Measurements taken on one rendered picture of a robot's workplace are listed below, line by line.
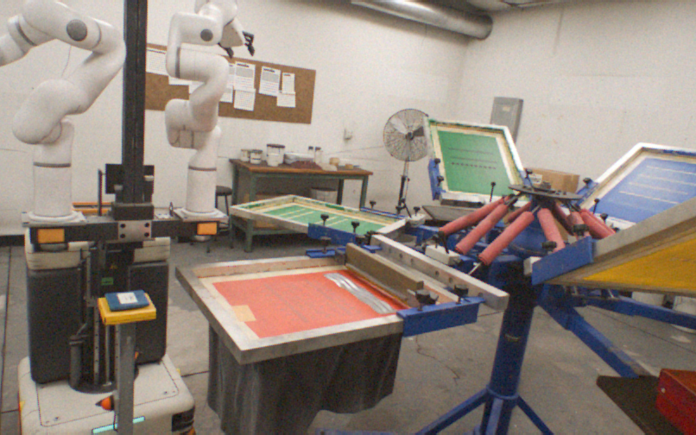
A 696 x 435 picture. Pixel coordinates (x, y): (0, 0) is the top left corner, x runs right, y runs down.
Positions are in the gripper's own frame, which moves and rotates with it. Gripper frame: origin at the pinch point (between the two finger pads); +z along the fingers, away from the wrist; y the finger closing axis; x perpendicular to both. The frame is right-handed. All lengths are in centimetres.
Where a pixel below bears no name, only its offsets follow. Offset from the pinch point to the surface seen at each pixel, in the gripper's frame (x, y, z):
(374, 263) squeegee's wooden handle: -70, 55, 38
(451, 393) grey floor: -79, 69, 191
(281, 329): -104, 41, 7
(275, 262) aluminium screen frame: -73, 20, 33
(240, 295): -93, 21, 15
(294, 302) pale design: -92, 37, 21
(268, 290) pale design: -88, 26, 22
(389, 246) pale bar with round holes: -51, 54, 60
